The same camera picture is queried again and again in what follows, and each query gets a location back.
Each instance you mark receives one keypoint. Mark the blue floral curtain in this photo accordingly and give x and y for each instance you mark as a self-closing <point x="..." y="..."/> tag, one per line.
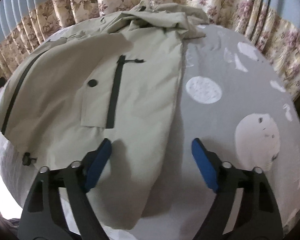
<point x="273" y="26"/>

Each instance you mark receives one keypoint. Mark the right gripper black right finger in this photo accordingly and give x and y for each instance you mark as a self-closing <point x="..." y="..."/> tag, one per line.
<point x="244" y="207"/>

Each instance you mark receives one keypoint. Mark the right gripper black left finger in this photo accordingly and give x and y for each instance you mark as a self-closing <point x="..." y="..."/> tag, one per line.
<point x="57" y="206"/>

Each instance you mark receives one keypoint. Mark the light green jacket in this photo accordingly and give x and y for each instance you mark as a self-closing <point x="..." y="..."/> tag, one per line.
<point x="114" y="77"/>

